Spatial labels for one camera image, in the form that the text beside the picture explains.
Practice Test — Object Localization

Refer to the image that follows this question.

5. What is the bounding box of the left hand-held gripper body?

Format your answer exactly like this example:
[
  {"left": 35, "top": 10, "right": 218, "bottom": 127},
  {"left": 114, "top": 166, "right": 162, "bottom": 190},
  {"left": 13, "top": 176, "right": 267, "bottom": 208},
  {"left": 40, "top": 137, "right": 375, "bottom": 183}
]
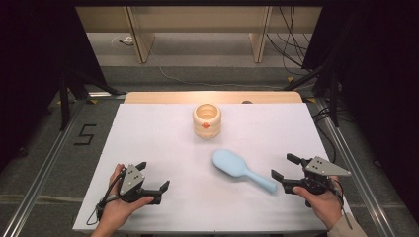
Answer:
[{"left": 118, "top": 163, "right": 163, "bottom": 205}]

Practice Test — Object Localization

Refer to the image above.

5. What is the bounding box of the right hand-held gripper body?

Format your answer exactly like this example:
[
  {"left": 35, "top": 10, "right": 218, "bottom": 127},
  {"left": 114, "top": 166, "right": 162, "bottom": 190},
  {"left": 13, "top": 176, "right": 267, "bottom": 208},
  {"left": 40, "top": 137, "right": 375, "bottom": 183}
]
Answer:
[{"left": 282, "top": 156, "right": 353, "bottom": 196}]

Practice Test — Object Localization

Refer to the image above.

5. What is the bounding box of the light blue hairbrush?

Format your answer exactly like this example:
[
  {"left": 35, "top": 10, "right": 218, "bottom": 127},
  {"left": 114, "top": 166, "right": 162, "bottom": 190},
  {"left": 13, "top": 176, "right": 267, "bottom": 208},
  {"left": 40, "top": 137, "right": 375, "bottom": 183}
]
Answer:
[{"left": 211, "top": 148, "right": 279, "bottom": 195}]

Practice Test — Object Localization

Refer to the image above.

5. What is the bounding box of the cream ribbed cup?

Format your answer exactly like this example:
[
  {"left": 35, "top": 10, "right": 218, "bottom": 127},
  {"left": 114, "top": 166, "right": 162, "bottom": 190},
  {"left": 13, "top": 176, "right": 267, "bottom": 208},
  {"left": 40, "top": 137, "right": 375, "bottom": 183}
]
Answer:
[{"left": 192, "top": 103, "right": 222, "bottom": 139}]

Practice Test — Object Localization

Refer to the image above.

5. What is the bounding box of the person's left hand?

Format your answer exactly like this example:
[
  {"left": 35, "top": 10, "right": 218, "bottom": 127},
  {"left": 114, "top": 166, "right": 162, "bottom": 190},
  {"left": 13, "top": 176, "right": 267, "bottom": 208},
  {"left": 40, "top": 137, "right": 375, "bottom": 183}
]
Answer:
[{"left": 98, "top": 163, "right": 155, "bottom": 228}]

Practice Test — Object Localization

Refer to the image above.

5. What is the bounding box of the person's right hand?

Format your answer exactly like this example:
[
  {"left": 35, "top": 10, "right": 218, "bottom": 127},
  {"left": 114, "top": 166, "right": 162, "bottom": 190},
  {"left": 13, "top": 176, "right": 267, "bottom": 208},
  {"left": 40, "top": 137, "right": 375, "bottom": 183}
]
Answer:
[{"left": 292, "top": 176, "right": 344, "bottom": 231}]

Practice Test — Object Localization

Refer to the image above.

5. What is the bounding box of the white board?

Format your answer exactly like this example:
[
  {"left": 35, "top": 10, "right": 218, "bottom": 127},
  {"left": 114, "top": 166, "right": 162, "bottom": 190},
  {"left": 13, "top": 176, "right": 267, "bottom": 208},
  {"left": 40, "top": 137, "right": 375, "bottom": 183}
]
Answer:
[{"left": 72, "top": 103, "right": 355, "bottom": 233}]

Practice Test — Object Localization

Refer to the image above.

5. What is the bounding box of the black metal stand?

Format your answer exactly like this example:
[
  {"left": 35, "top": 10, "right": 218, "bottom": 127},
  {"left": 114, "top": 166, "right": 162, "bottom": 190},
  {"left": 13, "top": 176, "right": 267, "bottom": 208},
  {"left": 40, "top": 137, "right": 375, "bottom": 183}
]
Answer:
[
  {"left": 283, "top": 63, "right": 340, "bottom": 127},
  {"left": 58, "top": 65, "right": 127, "bottom": 132}
]

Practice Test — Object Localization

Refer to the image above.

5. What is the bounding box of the light wooden table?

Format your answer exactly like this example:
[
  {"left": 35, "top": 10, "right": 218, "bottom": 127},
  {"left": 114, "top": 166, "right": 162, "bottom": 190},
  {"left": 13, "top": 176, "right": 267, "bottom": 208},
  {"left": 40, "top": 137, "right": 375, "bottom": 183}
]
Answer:
[{"left": 124, "top": 91, "right": 304, "bottom": 105}]

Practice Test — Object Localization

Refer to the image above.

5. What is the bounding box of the dark curtain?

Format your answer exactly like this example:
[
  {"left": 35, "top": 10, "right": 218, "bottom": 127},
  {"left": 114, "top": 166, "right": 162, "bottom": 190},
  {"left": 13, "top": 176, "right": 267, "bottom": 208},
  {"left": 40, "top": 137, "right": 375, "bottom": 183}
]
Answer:
[
  {"left": 301, "top": 0, "right": 419, "bottom": 225},
  {"left": 0, "top": 0, "right": 108, "bottom": 172}
]

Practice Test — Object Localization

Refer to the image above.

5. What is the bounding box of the wooden shelf with clutter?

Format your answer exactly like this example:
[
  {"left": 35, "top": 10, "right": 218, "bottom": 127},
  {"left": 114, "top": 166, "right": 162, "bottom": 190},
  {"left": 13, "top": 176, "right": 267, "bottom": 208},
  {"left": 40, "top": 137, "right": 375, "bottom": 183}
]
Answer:
[{"left": 74, "top": 5, "right": 323, "bottom": 64}]

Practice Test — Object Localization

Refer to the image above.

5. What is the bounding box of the aluminium floor rail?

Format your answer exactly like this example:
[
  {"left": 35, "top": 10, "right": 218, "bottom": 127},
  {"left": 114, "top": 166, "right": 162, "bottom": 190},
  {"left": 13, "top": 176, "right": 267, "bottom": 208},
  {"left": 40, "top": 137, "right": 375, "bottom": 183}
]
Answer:
[
  {"left": 0, "top": 98, "right": 88, "bottom": 237},
  {"left": 314, "top": 98, "right": 396, "bottom": 237}
]

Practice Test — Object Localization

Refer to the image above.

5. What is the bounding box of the left hand-held gripper cable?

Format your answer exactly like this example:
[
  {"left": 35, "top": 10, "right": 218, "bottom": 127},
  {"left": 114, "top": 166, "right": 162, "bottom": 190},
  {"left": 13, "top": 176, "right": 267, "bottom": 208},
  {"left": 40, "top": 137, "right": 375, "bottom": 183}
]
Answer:
[{"left": 86, "top": 169, "right": 127, "bottom": 227}]

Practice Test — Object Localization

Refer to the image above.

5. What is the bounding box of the bundle of black cables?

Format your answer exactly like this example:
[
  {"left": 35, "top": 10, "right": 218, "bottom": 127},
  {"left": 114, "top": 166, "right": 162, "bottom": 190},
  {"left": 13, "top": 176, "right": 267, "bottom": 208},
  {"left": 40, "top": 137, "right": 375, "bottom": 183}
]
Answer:
[{"left": 266, "top": 6, "right": 317, "bottom": 77}]

